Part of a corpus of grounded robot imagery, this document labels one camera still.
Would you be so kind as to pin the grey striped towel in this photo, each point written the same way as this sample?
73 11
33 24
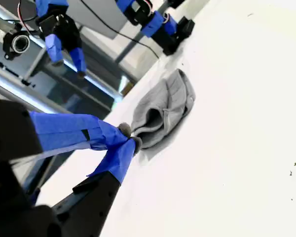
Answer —
162 111

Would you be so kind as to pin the grey flat panel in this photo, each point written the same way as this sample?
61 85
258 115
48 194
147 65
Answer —
96 17

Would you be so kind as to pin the black silver camera box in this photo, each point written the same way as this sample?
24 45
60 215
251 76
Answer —
19 43

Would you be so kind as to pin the metal frame rack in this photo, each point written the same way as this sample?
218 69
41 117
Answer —
19 91

